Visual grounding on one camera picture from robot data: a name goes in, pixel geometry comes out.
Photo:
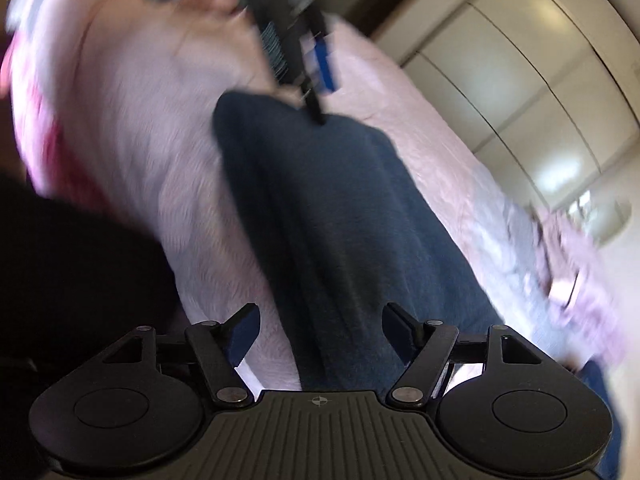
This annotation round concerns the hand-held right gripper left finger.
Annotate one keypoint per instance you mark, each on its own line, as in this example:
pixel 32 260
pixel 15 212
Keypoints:
pixel 245 334

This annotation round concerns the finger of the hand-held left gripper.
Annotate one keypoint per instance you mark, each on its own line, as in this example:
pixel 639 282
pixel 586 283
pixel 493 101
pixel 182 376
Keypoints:
pixel 325 65
pixel 312 105

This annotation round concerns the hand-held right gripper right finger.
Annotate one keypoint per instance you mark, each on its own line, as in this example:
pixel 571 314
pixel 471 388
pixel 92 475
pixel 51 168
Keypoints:
pixel 395 329

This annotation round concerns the dark blue garment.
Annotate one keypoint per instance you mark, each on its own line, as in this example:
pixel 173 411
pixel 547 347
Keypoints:
pixel 340 210

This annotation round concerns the pale pink bed sheet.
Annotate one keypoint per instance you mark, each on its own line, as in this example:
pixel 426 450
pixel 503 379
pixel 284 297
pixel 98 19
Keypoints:
pixel 150 135

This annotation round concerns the lavender cloth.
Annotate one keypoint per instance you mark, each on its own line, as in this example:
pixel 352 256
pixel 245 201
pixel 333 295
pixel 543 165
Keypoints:
pixel 585 300

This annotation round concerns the white wardrobe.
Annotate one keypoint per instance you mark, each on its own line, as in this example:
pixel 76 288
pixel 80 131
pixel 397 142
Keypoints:
pixel 525 60

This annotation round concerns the blue cloth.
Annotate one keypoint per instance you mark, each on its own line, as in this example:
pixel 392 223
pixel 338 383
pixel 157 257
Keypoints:
pixel 607 410

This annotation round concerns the white round stool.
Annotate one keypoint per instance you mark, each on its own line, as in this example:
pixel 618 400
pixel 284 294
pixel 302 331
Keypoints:
pixel 607 222

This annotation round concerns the magenta cloth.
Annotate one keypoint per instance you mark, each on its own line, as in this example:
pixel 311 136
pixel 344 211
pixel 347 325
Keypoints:
pixel 45 150

